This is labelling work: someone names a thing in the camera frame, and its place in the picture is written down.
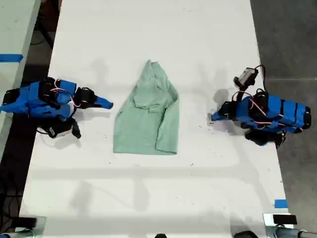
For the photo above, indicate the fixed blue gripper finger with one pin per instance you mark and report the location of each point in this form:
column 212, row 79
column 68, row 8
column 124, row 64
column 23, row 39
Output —
column 212, row 119
column 105, row 107

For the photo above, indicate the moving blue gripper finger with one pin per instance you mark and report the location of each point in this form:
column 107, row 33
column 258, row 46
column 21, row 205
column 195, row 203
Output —
column 218, row 115
column 104, row 101

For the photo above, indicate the pale green t-shirt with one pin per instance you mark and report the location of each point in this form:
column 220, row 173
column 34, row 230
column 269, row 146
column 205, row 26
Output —
column 146, row 131

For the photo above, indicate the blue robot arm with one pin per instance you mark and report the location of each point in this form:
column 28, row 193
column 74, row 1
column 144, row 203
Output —
column 284, row 114
column 37, row 101

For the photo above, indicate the long blue tape strip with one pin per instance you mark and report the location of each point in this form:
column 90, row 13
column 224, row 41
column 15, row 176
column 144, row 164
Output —
column 11, row 57

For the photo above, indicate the pale side table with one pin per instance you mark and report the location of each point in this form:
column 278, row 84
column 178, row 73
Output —
column 15, row 29

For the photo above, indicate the short blue tape strip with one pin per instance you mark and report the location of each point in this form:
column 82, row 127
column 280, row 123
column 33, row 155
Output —
column 280, row 203

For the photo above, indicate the small white box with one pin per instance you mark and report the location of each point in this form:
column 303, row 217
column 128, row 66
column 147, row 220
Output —
column 268, row 220

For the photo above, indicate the wide black object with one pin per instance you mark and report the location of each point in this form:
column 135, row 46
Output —
column 245, row 234

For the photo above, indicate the flat black device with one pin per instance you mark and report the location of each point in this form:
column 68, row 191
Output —
column 284, row 219

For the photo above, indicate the round black object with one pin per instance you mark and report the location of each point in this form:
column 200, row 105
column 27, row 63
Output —
column 160, row 235

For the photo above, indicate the small black box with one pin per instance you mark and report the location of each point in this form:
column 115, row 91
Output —
column 26, row 221

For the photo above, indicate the short black camera stalk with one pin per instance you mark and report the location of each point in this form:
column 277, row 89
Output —
column 244, row 89

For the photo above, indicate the small wrist camera box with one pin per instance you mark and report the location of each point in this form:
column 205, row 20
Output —
column 246, row 76
column 59, row 131

